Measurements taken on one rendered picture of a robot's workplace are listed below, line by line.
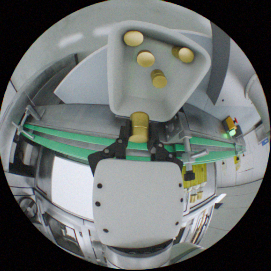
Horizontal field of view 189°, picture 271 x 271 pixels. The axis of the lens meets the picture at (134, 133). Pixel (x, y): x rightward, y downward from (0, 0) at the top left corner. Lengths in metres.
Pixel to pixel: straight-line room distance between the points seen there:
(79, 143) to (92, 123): 0.08
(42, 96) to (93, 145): 0.64
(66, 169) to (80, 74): 0.46
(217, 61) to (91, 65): 0.35
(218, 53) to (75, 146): 0.51
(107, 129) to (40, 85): 0.68
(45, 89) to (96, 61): 0.62
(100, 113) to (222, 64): 0.42
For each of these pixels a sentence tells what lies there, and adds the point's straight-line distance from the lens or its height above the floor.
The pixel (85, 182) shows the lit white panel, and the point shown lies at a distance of 0.47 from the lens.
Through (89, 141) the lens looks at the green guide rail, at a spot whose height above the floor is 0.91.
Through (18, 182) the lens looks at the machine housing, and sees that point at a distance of 0.80.
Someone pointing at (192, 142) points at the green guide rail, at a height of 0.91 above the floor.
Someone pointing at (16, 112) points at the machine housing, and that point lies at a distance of 0.71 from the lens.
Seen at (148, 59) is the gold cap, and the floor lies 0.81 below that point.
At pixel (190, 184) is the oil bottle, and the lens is 0.40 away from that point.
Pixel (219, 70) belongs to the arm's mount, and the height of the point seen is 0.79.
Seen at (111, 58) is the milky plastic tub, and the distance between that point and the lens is 0.15.
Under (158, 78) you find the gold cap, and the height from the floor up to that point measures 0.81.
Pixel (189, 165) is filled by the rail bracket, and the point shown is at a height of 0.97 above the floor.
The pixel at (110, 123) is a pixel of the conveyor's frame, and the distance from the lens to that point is 0.29.
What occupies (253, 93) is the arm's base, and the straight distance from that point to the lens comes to 0.38.
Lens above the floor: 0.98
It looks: 26 degrees down
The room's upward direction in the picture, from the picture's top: 176 degrees counter-clockwise
